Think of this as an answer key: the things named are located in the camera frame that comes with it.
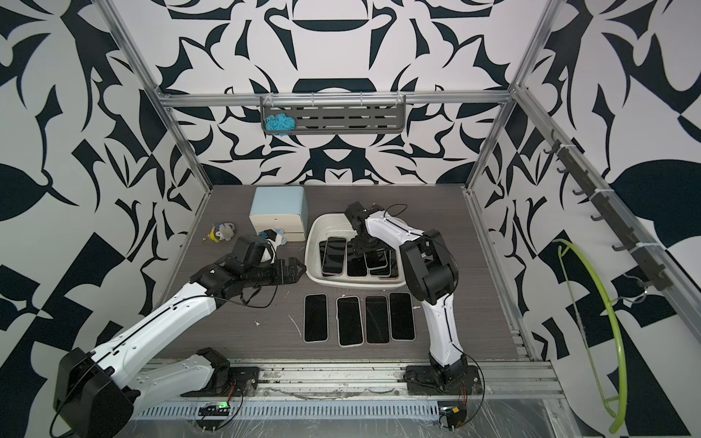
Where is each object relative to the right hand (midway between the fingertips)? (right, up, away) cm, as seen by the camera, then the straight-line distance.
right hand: (371, 245), depth 99 cm
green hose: (+44, -4, -43) cm, 61 cm away
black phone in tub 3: (+2, -6, -2) cm, 6 cm away
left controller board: (-41, -40, -26) cm, 63 cm away
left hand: (-25, -3, -19) cm, 31 cm away
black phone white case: (+1, -21, -14) cm, 25 cm away
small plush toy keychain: (-54, +5, +1) cm, 54 cm away
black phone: (-8, -22, -14) cm, 27 cm away
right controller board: (+19, -40, -28) cm, 53 cm away
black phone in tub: (-13, -4, -1) cm, 14 cm away
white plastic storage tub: (-12, +7, +4) cm, 14 cm away
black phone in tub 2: (-6, -6, -5) cm, 10 cm away
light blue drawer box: (-30, +13, -5) cm, 33 cm away
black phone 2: (+8, -20, -14) cm, 26 cm away
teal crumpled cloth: (-31, +41, -7) cm, 52 cm away
